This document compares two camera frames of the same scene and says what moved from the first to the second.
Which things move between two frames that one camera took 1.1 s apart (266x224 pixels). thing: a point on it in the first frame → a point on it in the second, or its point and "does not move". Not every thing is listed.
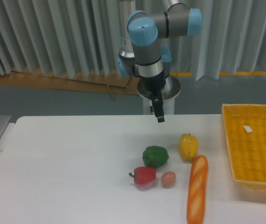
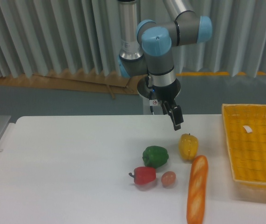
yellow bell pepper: x=188 y=146 does not move
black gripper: x=155 y=84 → x=168 y=93
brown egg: x=168 y=178 does not move
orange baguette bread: x=197 y=193 does not move
